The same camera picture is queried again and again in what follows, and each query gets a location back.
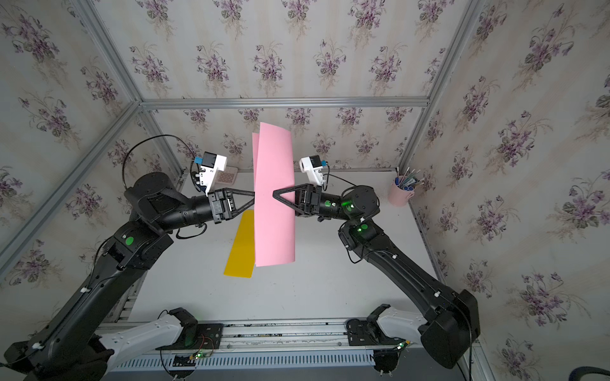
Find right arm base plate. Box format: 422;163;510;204
346;318;410;347

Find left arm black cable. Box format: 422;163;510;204
121;134;197;191

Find pens in cup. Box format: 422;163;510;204
394;168;423;191

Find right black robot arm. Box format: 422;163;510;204
273;184;481;368

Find pink rectangular paper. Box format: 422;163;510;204
254;122;295;267

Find pink pen cup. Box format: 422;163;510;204
388;177;416;207

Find yellow rectangular paper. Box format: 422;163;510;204
223;210;256;279

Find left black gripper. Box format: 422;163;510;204
152;186;259;233

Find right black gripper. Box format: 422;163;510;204
274;190;358;226

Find pink calculator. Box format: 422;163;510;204
217;166;238;186

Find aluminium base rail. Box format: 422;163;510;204
83;315;482;357

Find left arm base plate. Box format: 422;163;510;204
157;323;224;351

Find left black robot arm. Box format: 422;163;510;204
1;172;255;380

